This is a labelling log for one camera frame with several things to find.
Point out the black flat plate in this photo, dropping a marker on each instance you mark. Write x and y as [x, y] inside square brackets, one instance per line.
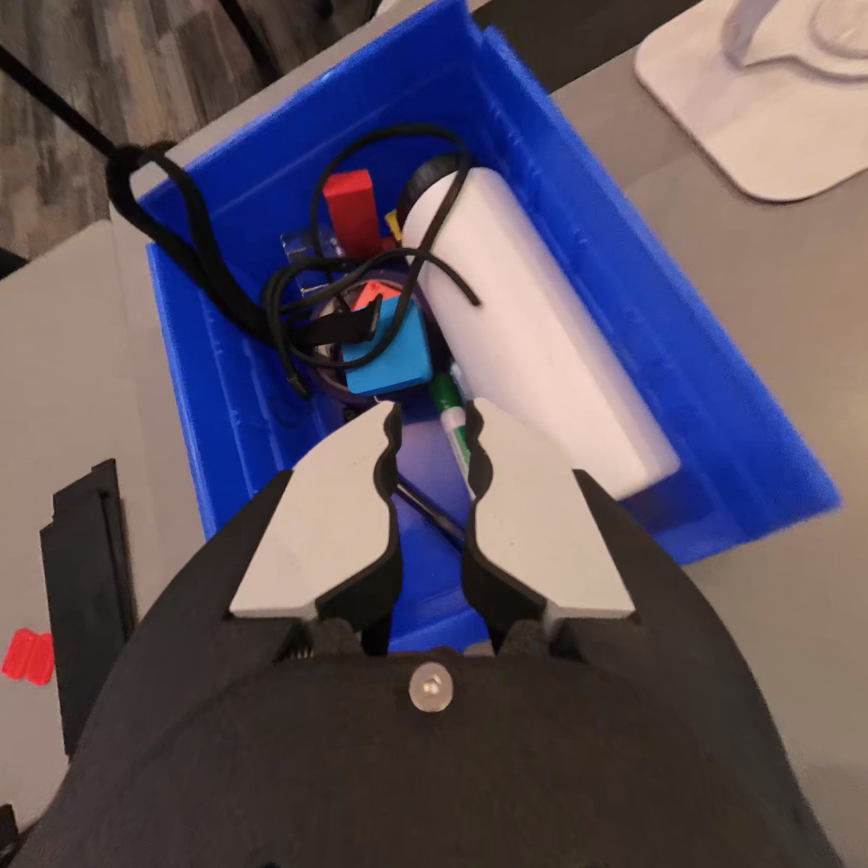
[88, 597]

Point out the blue plastic bin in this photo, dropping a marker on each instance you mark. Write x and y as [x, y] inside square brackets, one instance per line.
[678, 373]

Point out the white cylinder bottle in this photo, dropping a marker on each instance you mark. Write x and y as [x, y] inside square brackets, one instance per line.
[529, 325]

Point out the orange plastic piece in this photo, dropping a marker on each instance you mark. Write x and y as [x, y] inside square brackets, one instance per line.
[373, 295]

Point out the yellow plastic piece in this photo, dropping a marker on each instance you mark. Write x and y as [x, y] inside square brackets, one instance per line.
[393, 224]

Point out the clear plastic block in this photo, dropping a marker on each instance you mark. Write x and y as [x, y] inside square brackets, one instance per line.
[298, 247]

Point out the white rounded pad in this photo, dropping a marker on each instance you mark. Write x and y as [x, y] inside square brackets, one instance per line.
[780, 135]

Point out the red wooden block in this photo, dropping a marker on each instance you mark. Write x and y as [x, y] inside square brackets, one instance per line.
[352, 210]

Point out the blue black felt eraser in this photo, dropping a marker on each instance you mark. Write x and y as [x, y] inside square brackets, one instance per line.
[390, 352]

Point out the red ribbed plastic piece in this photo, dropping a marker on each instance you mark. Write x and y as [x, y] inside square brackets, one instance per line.
[27, 656]

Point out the green capped marker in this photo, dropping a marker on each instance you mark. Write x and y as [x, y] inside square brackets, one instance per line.
[447, 400]

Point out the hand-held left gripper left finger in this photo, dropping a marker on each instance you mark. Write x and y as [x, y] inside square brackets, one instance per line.
[319, 536]

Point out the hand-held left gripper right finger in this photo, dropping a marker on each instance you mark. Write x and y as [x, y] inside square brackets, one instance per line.
[542, 536]

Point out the black pen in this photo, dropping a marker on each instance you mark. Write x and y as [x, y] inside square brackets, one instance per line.
[434, 512]

